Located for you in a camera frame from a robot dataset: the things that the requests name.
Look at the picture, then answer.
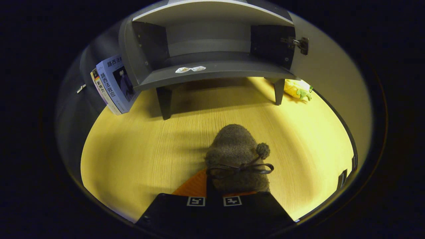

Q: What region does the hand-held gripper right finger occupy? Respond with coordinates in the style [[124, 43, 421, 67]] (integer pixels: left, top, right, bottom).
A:
[[214, 190, 296, 233]]

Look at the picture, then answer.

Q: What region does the brown fuzzy shoe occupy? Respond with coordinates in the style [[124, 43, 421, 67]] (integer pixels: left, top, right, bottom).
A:
[[204, 124, 275, 196]]

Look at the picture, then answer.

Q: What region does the yellow green plush toy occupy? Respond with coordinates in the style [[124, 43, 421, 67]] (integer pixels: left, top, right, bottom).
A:
[[285, 79, 313, 101]]

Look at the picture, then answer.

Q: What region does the grey shoe cabinet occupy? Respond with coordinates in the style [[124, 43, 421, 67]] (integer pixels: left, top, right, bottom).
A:
[[119, 0, 309, 120]]

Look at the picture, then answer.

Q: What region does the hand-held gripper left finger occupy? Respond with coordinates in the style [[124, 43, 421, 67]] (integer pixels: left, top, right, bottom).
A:
[[135, 168, 216, 233]]

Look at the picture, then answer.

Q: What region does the black backdrop cloth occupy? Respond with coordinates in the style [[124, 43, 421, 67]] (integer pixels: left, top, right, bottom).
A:
[[55, 20, 140, 186]]

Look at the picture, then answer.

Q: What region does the blue book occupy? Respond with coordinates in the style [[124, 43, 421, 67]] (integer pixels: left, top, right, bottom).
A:
[[96, 55, 140, 114]]

